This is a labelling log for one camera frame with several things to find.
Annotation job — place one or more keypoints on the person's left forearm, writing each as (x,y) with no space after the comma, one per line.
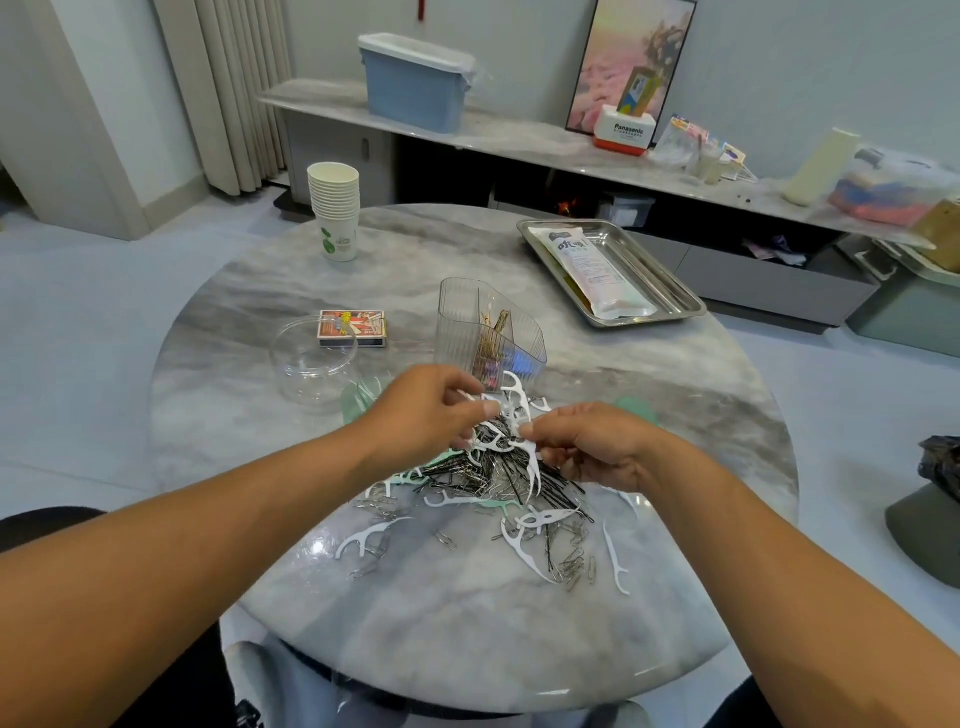
(165,600)

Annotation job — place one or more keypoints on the person's left hand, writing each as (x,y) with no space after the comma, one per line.
(420,417)

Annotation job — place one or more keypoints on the grey cabinet with marble top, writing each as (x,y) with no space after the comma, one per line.
(480,131)

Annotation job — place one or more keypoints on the white and red small box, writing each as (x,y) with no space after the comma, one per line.
(624,132)

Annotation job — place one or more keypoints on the pale green plastic lid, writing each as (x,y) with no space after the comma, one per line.
(638,408)

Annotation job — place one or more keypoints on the loose papers in cabinet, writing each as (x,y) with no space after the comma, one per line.
(777,251)

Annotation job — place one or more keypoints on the clear storage box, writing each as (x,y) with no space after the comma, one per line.
(896,186)

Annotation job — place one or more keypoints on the trash bin with black bag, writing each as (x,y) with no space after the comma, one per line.
(930,510)

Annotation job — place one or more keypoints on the colourful small packet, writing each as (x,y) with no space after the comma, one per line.
(735,155)

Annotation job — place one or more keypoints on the clear round plastic bowl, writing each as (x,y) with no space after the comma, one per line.
(312,360)

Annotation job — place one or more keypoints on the white box in cabinet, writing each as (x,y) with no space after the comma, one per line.
(626,210)

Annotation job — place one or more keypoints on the blue storage box white lid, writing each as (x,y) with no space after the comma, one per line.
(417,83)

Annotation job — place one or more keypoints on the small colourful box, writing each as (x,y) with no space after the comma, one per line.
(639,93)

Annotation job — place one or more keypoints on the clear printed plastic bag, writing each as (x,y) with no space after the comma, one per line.
(597,273)

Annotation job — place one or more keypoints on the group of white paper cups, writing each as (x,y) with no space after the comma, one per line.
(335,210)

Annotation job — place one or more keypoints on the cream paper roll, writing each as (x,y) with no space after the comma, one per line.
(822,167)

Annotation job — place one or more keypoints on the beige curtain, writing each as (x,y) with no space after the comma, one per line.
(222,83)

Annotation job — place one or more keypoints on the cardboard box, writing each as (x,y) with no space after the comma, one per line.
(945,236)

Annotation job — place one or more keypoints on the grey green storage bin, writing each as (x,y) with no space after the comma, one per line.
(915,305)

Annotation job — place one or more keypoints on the person's right forearm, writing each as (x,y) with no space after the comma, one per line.
(818,608)

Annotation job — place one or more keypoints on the clear bag of snacks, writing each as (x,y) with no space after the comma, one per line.
(678,146)

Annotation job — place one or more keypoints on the pile of floss picks and clips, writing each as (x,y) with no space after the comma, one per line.
(510,480)

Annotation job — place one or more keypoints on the colourful matchbox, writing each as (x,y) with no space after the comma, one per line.
(351,327)

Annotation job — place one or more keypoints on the framed pink picture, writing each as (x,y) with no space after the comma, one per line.
(615,63)

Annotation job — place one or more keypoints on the clear ribbed organizer box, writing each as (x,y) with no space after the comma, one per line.
(473,330)

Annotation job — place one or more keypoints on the person's right hand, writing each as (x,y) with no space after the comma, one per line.
(600,443)

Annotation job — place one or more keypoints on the translucent green plastic cup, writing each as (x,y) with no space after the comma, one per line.
(360,398)

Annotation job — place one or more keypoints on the metal tray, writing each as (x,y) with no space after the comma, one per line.
(675,290)

